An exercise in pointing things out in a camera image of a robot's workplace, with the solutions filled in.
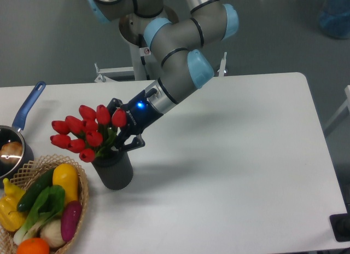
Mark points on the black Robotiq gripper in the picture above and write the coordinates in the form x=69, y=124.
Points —
x=139, y=115

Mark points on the red tulip bouquet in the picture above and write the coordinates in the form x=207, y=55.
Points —
x=91, y=137

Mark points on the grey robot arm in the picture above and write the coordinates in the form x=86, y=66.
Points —
x=186, y=71

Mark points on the dark grey ribbed vase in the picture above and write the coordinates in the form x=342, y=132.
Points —
x=115, y=171

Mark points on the woven wicker basket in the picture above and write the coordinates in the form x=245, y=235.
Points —
x=29, y=172

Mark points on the purple eggplant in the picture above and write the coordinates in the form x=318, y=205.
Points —
x=70, y=219

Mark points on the green bok choy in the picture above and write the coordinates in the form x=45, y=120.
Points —
x=48, y=205

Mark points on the green cucumber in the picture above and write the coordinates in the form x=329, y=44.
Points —
x=28, y=199

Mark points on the white garlic bulb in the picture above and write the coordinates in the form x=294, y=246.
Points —
x=51, y=234

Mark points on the yellow bell pepper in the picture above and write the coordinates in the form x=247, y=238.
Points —
x=11, y=219

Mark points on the orange fruit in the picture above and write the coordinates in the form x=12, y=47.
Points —
x=33, y=246

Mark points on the white furniture leg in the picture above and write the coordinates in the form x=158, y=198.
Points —
x=339, y=115

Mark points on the blue bag on floor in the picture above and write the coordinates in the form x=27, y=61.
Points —
x=333, y=18

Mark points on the black device at table edge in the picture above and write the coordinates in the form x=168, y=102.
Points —
x=340, y=226

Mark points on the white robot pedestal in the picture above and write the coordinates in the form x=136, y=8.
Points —
x=136, y=62

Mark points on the blue-handled saucepan with lid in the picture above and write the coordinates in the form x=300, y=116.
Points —
x=15, y=152

